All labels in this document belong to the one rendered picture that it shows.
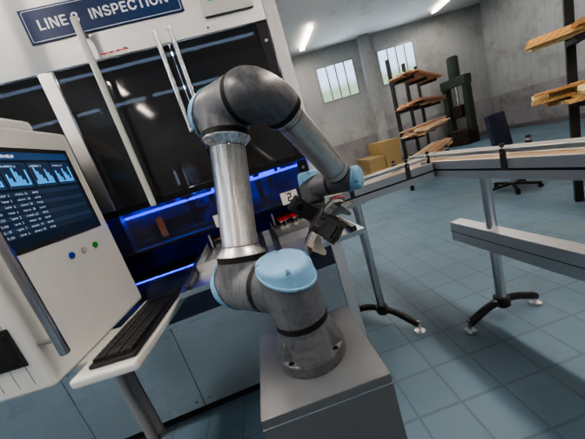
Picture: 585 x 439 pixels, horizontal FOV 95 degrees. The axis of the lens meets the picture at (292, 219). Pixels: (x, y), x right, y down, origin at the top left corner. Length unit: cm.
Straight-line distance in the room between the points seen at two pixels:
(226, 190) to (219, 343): 110
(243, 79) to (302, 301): 45
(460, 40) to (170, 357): 1102
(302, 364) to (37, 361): 74
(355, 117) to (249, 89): 859
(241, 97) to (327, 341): 52
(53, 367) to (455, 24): 1132
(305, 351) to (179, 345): 110
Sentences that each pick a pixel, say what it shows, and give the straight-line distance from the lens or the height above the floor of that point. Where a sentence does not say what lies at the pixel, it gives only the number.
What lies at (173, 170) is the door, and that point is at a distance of 136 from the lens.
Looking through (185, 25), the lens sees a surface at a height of 185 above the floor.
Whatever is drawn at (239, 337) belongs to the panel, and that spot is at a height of 40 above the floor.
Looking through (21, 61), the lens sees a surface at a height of 186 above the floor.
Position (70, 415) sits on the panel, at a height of 33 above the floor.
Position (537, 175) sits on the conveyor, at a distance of 142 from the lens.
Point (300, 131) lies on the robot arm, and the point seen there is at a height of 126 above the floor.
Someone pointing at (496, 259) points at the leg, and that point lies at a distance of 180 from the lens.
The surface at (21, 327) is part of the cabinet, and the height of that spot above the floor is 99.
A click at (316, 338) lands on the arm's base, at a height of 86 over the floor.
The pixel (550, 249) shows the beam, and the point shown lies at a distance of 155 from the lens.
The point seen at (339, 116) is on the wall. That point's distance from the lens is 900.
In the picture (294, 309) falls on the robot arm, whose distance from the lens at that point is 54.
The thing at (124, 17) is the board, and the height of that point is 192.
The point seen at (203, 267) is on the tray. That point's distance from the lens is 113.
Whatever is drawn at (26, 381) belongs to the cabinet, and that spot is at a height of 85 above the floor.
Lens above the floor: 121
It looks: 13 degrees down
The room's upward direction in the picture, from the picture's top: 17 degrees counter-clockwise
